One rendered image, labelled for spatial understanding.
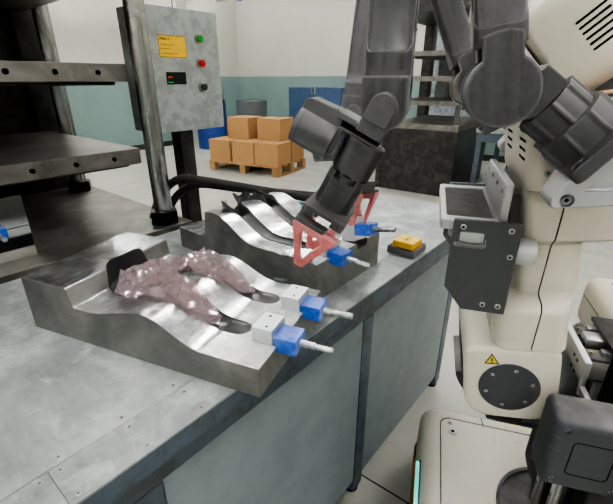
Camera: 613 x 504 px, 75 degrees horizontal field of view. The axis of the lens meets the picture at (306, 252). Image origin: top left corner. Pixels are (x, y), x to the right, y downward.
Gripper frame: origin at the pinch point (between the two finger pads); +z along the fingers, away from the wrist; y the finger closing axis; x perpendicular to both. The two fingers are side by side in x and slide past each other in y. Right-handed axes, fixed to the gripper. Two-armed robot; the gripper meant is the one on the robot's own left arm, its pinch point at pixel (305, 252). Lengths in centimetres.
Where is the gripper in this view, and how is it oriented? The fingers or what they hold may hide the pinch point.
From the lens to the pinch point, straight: 63.5
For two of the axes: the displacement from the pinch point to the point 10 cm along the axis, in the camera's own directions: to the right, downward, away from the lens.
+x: 8.6, 5.1, -0.5
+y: -2.8, 3.8, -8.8
